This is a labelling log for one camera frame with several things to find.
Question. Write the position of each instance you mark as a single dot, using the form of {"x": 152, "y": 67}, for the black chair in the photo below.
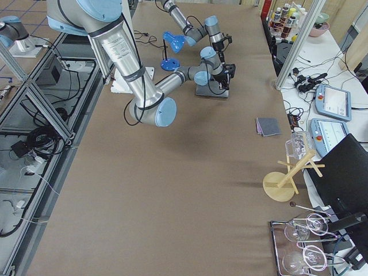
{"x": 343, "y": 186}

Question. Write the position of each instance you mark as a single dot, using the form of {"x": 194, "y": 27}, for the wine glass near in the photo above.
{"x": 306, "y": 262}

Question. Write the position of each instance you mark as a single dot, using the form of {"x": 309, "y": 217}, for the metal glass rack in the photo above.
{"x": 297, "y": 243}

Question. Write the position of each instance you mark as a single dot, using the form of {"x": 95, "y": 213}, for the pink bowl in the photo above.
{"x": 319, "y": 30}

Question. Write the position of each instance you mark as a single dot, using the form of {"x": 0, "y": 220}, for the aluminium frame post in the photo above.
{"x": 303, "y": 34}

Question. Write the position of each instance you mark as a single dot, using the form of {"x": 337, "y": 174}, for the grey laptop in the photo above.
{"x": 211, "y": 90}

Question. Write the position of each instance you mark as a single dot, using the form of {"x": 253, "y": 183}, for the clear glass mug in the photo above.
{"x": 299, "y": 144}

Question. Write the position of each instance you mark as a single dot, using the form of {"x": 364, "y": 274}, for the grey folded cloth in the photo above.
{"x": 267, "y": 126}

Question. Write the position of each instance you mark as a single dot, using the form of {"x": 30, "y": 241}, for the green bowl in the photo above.
{"x": 321, "y": 18}

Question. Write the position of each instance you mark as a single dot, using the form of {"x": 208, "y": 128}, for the upper teach pendant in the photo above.
{"x": 333, "y": 102}

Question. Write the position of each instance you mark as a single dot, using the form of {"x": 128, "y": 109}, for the blue desk lamp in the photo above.
{"x": 175, "y": 42}

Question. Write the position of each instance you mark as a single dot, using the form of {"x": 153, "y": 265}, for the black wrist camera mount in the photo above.
{"x": 229, "y": 69}
{"x": 227, "y": 38}

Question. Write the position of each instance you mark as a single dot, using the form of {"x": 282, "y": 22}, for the bottles in wire basket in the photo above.
{"x": 281, "y": 21}

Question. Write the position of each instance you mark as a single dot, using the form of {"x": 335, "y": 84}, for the wine glass far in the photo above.
{"x": 300, "y": 229}

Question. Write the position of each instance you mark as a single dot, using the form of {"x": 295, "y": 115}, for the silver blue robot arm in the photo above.
{"x": 195, "y": 27}
{"x": 104, "y": 20}

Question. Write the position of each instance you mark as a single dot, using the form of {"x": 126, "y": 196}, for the wine glass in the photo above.
{"x": 300, "y": 229}
{"x": 306, "y": 262}

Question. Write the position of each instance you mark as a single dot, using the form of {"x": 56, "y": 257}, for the wooden cup rack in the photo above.
{"x": 281, "y": 187}

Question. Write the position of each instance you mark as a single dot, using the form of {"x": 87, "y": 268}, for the lower teach pendant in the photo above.
{"x": 326, "y": 134}

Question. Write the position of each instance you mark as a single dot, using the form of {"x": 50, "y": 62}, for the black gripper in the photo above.
{"x": 219, "y": 47}
{"x": 221, "y": 77}

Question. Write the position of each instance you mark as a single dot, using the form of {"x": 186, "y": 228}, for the teach pendant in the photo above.
{"x": 333, "y": 102}
{"x": 326, "y": 134}

